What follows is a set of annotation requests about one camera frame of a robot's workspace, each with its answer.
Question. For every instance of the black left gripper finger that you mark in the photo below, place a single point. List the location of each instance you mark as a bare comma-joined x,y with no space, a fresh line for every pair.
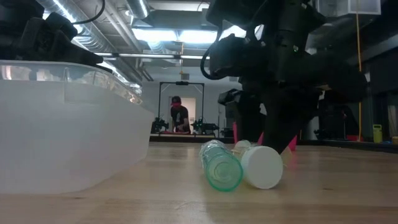
104,68
82,54

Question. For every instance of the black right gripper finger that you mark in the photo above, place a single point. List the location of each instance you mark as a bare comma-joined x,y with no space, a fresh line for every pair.
250,115
283,124

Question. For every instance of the yellow medicine bottle white cap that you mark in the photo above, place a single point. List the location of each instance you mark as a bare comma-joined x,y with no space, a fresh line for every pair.
261,168

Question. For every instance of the green medicine bottle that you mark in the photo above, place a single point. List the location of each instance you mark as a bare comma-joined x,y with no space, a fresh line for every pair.
220,168

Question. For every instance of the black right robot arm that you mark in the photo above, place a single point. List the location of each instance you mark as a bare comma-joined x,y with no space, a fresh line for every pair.
292,21

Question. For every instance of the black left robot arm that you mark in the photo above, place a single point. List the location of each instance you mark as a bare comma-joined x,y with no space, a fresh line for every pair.
18,12

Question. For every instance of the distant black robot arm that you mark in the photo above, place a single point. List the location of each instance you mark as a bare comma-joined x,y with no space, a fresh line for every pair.
160,125
203,126

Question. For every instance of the pink-red plastic bin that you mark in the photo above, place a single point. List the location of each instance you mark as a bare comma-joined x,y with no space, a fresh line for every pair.
293,144

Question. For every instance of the small red bin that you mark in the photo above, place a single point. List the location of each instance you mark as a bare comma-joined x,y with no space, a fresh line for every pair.
353,138

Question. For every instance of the white translucent plastic bin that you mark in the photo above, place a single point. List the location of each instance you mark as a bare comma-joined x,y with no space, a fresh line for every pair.
62,133

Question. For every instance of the black monitor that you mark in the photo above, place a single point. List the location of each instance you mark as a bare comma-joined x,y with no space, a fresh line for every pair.
228,96

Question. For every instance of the long ceiling light fixture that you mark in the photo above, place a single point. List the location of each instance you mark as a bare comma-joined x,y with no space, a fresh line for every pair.
149,56

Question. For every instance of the person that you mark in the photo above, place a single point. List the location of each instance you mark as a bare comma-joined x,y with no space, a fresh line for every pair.
180,116

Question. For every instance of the yellow-green container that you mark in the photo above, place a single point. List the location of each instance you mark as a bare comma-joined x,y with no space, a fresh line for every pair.
377,133

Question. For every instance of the ribbed silver air duct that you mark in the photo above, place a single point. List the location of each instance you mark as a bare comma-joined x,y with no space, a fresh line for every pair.
84,34

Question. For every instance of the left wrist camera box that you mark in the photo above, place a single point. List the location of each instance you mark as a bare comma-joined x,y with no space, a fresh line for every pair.
62,23

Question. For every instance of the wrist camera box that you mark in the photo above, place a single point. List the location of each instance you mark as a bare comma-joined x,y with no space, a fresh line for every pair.
230,56
62,23

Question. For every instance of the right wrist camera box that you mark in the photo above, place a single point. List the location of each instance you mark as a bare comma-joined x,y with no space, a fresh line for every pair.
230,56

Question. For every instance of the smooth silver air duct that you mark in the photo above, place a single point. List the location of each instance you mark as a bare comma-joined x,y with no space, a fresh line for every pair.
138,7

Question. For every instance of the distant black cell frame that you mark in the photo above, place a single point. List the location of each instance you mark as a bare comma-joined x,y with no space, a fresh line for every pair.
182,83

